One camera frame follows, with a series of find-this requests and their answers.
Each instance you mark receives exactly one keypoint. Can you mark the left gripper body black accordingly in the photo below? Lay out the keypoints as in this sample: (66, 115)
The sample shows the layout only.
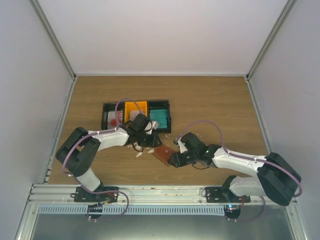
(141, 139)

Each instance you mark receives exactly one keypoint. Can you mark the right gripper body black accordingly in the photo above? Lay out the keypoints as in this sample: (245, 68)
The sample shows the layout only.
(194, 155)

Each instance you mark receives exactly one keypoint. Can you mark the brown leather card holder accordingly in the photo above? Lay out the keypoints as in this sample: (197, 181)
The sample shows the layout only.
(163, 153)

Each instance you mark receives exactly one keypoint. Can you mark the green credit card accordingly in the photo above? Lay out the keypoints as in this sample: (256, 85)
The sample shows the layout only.
(159, 115)

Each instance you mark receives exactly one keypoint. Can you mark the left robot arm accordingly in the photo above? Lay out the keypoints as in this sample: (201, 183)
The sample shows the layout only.
(79, 150)

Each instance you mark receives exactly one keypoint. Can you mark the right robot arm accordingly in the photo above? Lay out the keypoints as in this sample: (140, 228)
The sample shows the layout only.
(267, 176)

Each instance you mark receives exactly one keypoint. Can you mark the white pink cards stack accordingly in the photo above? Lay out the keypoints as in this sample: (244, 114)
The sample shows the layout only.
(133, 114)

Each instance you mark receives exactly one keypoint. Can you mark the red white cards stack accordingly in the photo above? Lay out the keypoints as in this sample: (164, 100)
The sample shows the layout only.
(111, 119)

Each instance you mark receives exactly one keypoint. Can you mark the white paper scrap pile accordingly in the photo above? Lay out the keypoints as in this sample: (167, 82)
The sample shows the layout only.
(134, 146)

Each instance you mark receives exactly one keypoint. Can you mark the orange bin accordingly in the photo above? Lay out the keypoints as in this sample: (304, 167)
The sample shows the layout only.
(128, 106)

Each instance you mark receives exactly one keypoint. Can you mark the black bin right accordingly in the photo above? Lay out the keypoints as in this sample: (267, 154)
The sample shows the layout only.
(161, 104)

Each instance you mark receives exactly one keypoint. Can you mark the black bin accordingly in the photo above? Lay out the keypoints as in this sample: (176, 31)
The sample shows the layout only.
(110, 107)
(161, 104)

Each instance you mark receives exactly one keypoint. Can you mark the black bin left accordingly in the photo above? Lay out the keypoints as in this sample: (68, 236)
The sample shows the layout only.
(110, 107)

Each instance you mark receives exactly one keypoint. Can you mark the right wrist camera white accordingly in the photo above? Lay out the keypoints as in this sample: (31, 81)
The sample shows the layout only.
(178, 142)

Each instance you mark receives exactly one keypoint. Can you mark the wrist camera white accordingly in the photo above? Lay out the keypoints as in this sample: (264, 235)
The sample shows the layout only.
(153, 126)
(178, 142)

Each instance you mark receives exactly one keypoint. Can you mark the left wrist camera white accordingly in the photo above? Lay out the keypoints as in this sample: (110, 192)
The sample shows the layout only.
(153, 126)

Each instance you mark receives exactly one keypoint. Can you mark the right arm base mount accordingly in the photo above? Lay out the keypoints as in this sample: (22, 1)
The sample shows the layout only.
(220, 195)

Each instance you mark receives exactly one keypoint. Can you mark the grey slotted cable duct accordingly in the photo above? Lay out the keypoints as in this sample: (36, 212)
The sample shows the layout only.
(194, 210)

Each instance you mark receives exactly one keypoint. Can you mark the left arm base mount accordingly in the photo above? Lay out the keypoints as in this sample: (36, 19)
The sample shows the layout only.
(82, 196)

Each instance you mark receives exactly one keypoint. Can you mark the aluminium rail frame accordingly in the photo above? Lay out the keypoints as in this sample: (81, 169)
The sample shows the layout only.
(259, 219)

